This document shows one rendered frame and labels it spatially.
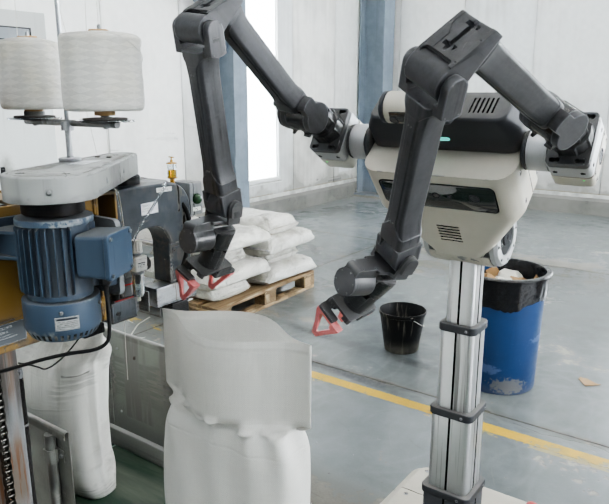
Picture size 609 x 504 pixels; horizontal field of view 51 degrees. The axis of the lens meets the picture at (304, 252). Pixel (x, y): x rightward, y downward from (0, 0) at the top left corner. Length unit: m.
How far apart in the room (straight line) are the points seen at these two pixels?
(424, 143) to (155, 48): 6.14
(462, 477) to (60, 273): 1.25
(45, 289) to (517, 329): 2.65
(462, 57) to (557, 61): 8.41
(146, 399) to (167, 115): 5.08
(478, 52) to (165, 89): 6.27
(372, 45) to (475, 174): 8.76
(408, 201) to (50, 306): 0.71
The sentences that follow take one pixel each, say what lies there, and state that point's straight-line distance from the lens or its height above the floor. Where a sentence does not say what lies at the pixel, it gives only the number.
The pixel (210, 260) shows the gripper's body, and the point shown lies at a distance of 1.50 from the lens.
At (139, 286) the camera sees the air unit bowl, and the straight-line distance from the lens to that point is 1.63.
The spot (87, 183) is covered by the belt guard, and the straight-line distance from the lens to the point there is 1.31.
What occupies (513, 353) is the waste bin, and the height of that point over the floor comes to 0.24.
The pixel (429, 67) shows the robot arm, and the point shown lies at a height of 1.60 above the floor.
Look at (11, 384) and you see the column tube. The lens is 1.63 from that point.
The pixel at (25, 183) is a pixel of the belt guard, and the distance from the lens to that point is 1.29.
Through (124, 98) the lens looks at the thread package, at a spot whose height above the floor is 1.56.
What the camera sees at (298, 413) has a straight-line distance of 1.49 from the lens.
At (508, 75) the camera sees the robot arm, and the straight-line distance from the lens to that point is 1.12.
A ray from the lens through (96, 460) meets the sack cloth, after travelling 2.13.
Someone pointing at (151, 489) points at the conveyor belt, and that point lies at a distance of 2.17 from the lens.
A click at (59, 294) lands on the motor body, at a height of 1.19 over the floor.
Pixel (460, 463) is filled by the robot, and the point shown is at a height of 0.54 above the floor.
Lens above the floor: 1.57
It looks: 14 degrees down
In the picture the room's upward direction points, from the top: straight up
